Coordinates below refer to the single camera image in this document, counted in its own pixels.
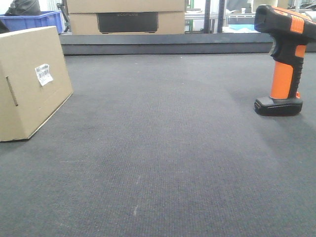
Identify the light blue tray background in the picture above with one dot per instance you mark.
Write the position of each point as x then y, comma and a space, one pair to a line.
242, 28

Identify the white barcode label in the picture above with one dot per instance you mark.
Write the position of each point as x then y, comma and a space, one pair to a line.
43, 74

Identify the orange black barcode scanner gun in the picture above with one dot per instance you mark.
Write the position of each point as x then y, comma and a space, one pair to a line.
291, 32

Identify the brown cardboard package box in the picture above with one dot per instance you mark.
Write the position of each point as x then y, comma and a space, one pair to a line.
25, 105

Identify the large cardboard box with print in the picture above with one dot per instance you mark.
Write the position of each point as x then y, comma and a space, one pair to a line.
126, 17

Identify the black garment at left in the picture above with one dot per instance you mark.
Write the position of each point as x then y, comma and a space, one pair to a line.
3, 28

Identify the blue plastic crate background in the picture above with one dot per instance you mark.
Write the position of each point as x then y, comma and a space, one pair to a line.
47, 18

